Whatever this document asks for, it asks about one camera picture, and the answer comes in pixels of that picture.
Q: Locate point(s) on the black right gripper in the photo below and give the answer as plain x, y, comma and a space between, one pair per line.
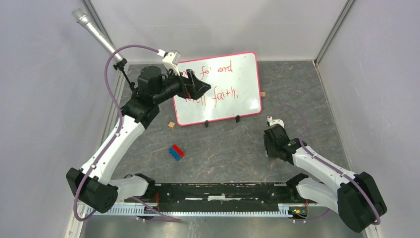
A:
269, 152

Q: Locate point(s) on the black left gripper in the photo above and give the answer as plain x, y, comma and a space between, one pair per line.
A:
194, 89

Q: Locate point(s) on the pink framed whiteboard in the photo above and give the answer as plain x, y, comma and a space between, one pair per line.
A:
235, 89

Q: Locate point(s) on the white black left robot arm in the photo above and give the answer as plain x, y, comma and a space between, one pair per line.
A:
92, 183

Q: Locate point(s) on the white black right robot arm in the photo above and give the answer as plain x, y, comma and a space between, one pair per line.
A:
354, 197

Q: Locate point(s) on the red blue toy block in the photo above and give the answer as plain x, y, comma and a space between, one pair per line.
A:
176, 152

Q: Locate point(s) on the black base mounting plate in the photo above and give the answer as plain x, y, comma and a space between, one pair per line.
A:
222, 197

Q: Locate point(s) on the silver microphone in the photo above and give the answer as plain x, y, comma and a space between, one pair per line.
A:
87, 22

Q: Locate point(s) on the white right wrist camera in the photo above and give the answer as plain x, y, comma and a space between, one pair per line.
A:
271, 121

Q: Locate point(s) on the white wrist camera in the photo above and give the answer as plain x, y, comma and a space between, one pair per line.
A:
271, 121
170, 61

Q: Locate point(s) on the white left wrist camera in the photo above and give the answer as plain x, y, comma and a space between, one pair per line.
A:
170, 61

